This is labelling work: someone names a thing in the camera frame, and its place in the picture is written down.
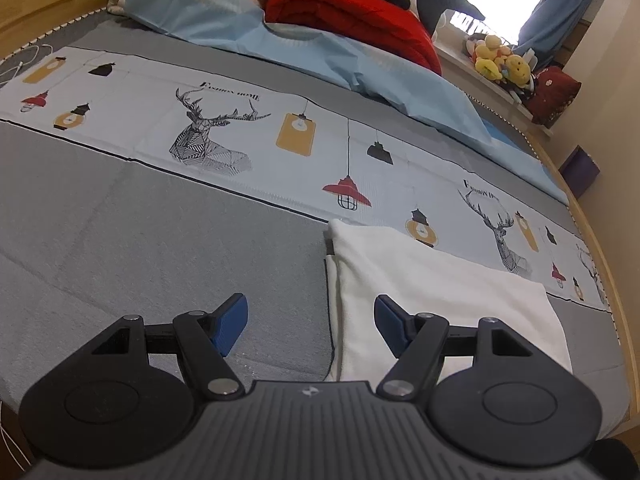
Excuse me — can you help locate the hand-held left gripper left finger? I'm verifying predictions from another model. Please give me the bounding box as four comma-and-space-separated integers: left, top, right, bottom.
75, 293, 249, 403

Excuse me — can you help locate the blue curtain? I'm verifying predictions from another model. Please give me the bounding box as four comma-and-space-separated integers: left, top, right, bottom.
517, 0, 622, 67

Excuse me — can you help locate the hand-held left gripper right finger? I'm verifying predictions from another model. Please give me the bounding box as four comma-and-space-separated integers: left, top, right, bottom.
374, 294, 543, 403

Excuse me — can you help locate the purple box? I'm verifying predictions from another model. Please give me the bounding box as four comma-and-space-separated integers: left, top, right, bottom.
559, 145, 601, 199

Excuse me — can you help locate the dark red cushion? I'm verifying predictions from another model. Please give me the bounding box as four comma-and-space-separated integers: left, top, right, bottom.
524, 65, 583, 127

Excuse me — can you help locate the white cable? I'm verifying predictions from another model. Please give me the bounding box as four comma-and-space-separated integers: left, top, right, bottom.
0, 400, 26, 467
0, 44, 56, 86

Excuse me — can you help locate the white towel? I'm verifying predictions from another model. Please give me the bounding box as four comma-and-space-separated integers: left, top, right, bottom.
324, 218, 573, 383

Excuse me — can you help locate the yellow plush toy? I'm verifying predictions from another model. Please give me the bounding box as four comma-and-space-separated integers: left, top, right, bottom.
502, 52, 533, 87
472, 35, 511, 81

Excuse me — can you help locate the light blue quilt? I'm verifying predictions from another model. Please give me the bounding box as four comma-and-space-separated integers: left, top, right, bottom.
122, 0, 571, 206

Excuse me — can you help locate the red blanket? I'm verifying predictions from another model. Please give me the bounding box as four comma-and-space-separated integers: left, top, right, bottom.
265, 0, 443, 76

